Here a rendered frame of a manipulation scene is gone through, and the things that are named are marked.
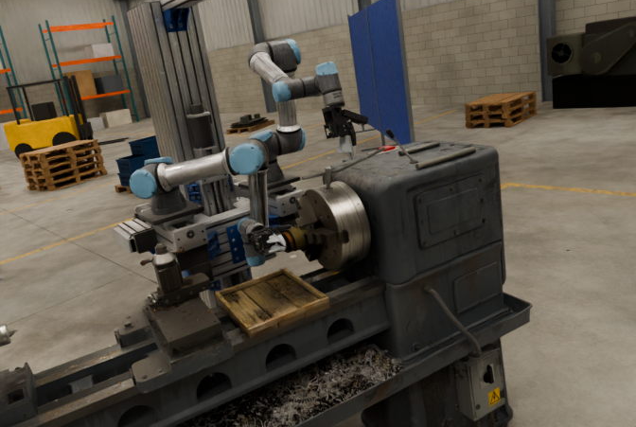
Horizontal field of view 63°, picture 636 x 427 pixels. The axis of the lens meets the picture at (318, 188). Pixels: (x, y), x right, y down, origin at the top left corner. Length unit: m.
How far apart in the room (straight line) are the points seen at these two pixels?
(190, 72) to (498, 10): 10.70
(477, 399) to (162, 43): 1.99
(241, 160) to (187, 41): 0.75
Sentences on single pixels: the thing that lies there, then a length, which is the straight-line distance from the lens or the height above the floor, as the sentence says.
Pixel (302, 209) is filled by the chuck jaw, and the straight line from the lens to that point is 1.90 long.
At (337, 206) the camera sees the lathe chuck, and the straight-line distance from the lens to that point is 1.80.
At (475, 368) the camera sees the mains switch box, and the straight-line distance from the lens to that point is 2.26.
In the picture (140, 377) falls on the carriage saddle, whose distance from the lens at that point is 1.64.
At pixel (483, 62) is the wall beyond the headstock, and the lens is 12.92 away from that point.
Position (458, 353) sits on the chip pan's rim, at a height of 0.55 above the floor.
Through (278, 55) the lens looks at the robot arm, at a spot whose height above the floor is 1.73.
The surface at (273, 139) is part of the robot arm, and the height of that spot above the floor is 1.36.
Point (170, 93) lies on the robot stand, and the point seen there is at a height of 1.64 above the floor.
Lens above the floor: 1.71
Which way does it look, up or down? 15 degrees down
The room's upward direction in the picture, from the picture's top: 9 degrees counter-clockwise
